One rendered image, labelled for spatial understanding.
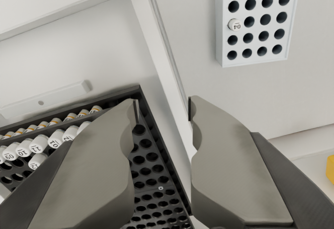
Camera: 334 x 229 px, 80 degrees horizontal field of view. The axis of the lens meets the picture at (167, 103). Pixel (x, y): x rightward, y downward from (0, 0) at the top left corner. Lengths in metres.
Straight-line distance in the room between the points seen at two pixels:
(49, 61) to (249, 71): 0.27
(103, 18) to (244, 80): 0.22
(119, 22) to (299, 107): 0.32
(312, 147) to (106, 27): 0.39
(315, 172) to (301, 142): 0.07
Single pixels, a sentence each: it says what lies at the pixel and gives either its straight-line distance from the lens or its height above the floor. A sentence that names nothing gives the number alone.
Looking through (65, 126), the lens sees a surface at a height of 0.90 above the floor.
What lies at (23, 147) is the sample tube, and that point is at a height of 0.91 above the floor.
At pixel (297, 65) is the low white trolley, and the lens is 0.37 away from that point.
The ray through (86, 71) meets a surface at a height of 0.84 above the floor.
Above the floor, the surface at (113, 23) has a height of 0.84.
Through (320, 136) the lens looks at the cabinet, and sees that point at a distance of 0.47.
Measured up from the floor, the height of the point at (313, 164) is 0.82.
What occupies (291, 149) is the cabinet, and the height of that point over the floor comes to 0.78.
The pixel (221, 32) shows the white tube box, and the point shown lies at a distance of 0.27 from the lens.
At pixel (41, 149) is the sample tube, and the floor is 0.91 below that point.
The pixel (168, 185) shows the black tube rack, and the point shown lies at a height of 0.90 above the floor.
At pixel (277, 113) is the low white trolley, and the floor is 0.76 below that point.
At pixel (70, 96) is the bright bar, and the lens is 0.25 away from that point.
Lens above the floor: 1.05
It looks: 60 degrees down
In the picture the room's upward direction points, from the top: 178 degrees clockwise
